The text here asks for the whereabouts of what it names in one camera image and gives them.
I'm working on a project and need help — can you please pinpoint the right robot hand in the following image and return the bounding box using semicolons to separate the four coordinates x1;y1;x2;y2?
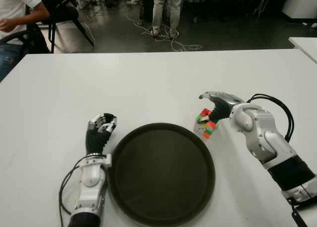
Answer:
197;90;247;125

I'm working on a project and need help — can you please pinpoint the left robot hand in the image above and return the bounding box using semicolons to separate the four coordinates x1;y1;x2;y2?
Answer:
85;112;117;155

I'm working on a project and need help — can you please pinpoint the multicoloured Rubik's cube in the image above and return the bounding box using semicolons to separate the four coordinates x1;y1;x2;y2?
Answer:
193;108;221;140

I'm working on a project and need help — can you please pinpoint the round dark brown plate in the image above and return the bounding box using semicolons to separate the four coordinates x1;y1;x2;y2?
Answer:
111;122;215;225

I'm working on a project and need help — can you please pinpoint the white side table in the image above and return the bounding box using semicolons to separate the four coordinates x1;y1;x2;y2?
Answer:
288;36;317;64

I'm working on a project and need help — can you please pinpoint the folded metal stand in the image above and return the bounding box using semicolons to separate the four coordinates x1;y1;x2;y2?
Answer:
252;0;269;19

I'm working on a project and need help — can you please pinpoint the person in grey trousers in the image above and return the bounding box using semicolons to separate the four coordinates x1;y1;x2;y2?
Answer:
151;0;184;39

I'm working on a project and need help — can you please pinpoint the black office chair armrest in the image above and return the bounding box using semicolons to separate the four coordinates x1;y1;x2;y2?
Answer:
0;21;52;54

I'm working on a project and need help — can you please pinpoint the white cabinet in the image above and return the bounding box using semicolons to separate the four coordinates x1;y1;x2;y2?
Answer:
281;0;317;22

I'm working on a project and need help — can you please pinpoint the black chair with slanted legs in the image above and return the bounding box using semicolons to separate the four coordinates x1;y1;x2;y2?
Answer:
37;0;95;53

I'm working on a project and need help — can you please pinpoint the seated person white polo shirt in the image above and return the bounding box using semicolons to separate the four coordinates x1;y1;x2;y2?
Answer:
0;0;52;82

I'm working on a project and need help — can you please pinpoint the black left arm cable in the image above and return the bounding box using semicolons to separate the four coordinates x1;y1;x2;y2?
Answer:
58;155;100;227

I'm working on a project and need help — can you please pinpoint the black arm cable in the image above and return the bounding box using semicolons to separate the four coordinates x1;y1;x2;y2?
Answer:
58;155;100;227
247;93;295;142

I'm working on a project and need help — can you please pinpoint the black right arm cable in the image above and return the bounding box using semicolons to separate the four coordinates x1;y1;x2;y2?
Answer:
247;93;295;142

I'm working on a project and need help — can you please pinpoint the tangled white floor cable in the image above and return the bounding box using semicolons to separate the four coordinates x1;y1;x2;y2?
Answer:
126;13;204;52

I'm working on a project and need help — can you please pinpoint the white cable by chair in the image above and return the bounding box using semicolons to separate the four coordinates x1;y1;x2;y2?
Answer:
79;14;97;41

